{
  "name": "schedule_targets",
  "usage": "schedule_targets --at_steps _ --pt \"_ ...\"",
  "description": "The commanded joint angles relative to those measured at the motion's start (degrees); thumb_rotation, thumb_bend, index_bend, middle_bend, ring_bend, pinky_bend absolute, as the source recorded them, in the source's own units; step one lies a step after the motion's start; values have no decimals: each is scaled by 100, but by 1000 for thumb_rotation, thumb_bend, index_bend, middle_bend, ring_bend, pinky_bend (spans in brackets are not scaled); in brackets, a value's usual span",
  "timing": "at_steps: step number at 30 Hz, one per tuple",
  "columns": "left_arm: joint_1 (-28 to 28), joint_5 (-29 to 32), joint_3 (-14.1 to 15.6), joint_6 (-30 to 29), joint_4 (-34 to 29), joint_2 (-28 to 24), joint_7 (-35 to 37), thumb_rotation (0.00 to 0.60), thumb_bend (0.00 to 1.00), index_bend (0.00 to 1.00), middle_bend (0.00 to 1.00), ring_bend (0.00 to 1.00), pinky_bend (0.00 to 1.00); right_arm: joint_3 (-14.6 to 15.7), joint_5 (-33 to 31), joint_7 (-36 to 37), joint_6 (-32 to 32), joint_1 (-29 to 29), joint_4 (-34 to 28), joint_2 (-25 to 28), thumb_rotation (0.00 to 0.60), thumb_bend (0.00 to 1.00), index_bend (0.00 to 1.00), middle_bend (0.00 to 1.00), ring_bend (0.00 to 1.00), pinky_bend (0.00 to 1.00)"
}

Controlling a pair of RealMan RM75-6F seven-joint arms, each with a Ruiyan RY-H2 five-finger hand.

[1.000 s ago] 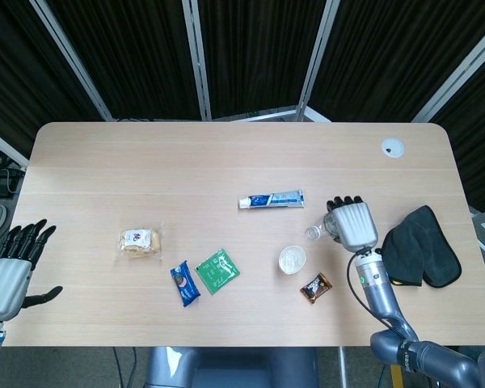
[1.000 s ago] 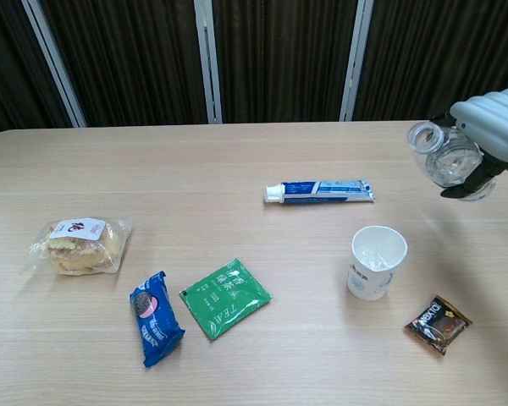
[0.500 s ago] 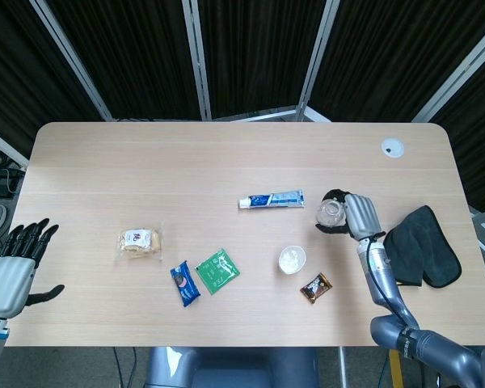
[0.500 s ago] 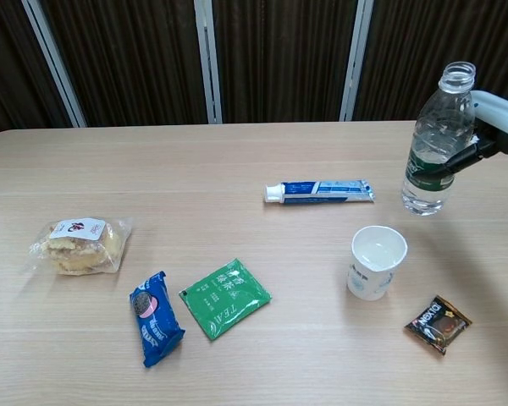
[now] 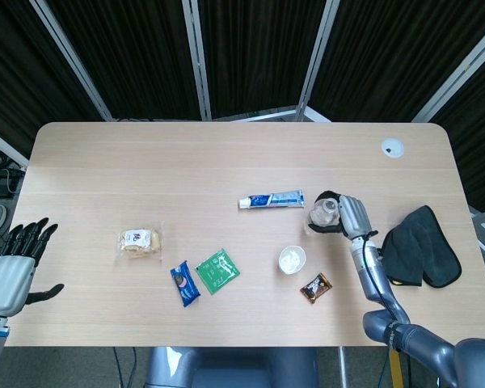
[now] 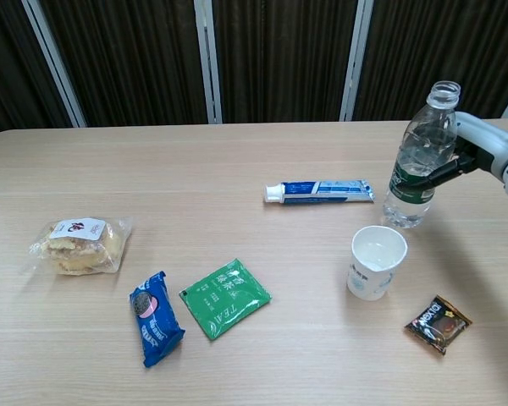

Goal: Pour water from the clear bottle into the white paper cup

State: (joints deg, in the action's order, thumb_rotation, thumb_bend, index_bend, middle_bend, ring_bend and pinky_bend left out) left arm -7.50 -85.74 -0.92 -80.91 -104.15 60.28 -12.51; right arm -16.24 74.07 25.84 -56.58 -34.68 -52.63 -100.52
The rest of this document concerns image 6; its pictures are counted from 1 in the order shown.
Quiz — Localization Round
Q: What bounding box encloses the white paper cup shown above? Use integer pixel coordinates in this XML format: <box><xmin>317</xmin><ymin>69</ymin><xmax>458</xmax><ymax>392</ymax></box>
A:
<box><xmin>346</xmin><ymin>225</ymin><xmax>409</xmax><ymax>302</ymax></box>

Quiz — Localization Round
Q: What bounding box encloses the blue white toothpaste tube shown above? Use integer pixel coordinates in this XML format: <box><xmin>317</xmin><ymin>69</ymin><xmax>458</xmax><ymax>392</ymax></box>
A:
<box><xmin>262</xmin><ymin>178</ymin><xmax>377</xmax><ymax>207</ymax></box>

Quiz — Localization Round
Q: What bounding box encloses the dark brown snack packet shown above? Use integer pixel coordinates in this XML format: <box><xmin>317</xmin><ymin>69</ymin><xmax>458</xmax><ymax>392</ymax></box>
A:
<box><xmin>403</xmin><ymin>294</ymin><xmax>473</xmax><ymax>355</ymax></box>

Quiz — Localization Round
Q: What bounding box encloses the green tea sachet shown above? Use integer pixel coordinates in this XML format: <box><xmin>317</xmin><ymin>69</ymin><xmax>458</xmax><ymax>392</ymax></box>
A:
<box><xmin>179</xmin><ymin>258</ymin><xmax>273</xmax><ymax>341</ymax></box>

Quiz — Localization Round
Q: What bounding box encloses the dark pleated screen panel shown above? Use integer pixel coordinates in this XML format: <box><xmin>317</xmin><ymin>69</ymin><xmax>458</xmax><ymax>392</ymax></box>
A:
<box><xmin>211</xmin><ymin>0</ymin><xmax>360</xmax><ymax>124</ymax></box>
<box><xmin>40</xmin><ymin>0</ymin><xmax>208</xmax><ymax>127</ymax></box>
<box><xmin>0</xmin><ymin>0</ymin><xmax>74</xmax><ymax>140</ymax></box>
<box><xmin>353</xmin><ymin>0</ymin><xmax>508</xmax><ymax>122</ymax></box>

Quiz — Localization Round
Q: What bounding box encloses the blue cookie packet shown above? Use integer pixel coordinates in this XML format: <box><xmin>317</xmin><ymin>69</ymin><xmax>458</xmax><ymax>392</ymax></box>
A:
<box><xmin>129</xmin><ymin>271</ymin><xmax>186</xmax><ymax>369</ymax></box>

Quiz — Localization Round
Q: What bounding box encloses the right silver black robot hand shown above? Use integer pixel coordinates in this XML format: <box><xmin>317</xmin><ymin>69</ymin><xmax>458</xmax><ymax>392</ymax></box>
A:
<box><xmin>395</xmin><ymin>111</ymin><xmax>508</xmax><ymax>194</ymax></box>

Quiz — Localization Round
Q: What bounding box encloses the transparent plastic water bottle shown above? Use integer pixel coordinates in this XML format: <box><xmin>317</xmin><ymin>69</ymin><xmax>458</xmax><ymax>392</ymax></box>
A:
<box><xmin>382</xmin><ymin>80</ymin><xmax>462</xmax><ymax>230</ymax></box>

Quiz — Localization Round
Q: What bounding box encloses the clear wrapped pastry packet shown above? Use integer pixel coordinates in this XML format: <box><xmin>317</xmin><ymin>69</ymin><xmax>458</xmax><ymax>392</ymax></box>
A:
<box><xmin>19</xmin><ymin>216</ymin><xmax>135</xmax><ymax>277</ymax></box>

